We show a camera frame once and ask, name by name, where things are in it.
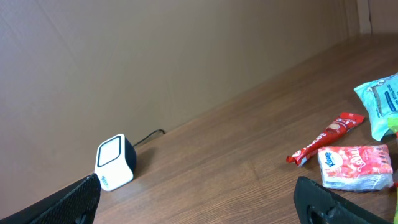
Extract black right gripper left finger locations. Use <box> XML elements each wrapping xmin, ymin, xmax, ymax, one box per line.
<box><xmin>1</xmin><ymin>174</ymin><xmax>101</xmax><ymax>224</ymax></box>

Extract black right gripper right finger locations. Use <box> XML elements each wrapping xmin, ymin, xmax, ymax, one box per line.
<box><xmin>293</xmin><ymin>176</ymin><xmax>390</xmax><ymax>224</ymax></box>

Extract red white small packet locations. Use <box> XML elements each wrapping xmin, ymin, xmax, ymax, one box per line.
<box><xmin>318</xmin><ymin>144</ymin><xmax>394</xmax><ymax>192</ymax></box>

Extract red Nescafe stick sachet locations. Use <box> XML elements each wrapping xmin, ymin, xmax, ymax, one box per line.
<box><xmin>286</xmin><ymin>113</ymin><xmax>365</xmax><ymax>167</ymax></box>

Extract teal tissue packet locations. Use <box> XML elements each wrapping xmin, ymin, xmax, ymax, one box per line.
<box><xmin>354</xmin><ymin>74</ymin><xmax>397</xmax><ymax>141</ymax></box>

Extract green Haribo gummy bag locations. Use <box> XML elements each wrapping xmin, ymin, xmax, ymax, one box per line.
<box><xmin>387</xmin><ymin>118</ymin><xmax>398</xmax><ymax>224</ymax></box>

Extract white barcode scanner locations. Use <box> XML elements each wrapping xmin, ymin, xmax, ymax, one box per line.
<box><xmin>94</xmin><ymin>134</ymin><xmax>137</xmax><ymax>192</ymax></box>

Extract black scanner cable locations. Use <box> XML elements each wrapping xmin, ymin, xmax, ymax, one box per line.
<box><xmin>132</xmin><ymin>129</ymin><xmax>166</xmax><ymax>147</ymax></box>

